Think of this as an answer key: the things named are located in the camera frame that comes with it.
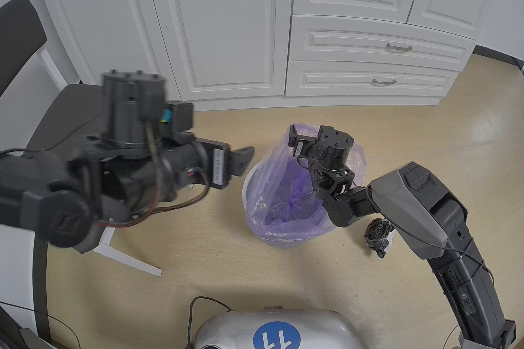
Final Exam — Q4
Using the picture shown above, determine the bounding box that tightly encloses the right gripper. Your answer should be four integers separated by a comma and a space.
288, 126, 324, 171

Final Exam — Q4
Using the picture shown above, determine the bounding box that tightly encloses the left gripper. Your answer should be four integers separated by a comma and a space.
118, 138, 255, 214

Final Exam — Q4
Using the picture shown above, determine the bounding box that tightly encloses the purple plastic bag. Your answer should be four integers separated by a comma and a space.
244, 122, 367, 246

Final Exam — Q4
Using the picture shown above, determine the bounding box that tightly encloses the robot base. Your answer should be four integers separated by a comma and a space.
196, 306, 367, 349

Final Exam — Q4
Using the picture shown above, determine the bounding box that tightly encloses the white trash bin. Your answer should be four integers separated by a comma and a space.
242, 159, 340, 249

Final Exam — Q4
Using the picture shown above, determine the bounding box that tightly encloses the crumpled black plastic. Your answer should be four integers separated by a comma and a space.
364, 218, 395, 260

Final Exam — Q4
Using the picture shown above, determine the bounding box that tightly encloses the white wardrobe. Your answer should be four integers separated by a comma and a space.
29, 0, 502, 115

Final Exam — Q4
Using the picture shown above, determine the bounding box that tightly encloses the dark grey white-legged chair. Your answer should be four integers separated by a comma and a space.
0, 0, 164, 278

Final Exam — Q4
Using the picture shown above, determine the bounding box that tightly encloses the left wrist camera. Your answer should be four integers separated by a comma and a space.
162, 101, 194, 143

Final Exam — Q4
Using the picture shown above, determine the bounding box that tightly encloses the black cable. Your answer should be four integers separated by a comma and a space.
187, 297, 234, 346

